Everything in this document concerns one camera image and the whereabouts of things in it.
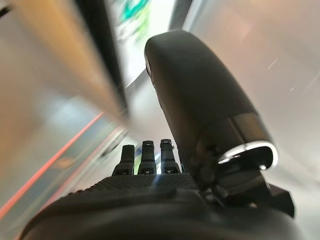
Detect stainless steel fridge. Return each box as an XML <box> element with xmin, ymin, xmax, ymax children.
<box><xmin>174</xmin><ymin>0</ymin><xmax>320</xmax><ymax>240</ymax></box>

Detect light green drink can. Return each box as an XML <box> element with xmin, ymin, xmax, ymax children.
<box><xmin>132</xmin><ymin>14</ymin><xmax>154</xmax><ymax>42</ymax></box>

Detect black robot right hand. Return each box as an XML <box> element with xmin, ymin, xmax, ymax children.
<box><xmin>21</xmin><ymin>29</ymin><xmax>301</xmax><ymax>240</ymax></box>

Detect white fridge drawer bin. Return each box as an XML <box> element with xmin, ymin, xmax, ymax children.
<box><xmin>104</xmin><ymin>0</ymin><xmax>193</xmax><ymax>88</ymax></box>

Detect dark green drink can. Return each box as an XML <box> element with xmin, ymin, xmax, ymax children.
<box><xmin>117</xmin><ymin>0</ymin><xmax>152</xmax><ymax>23</ymax></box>

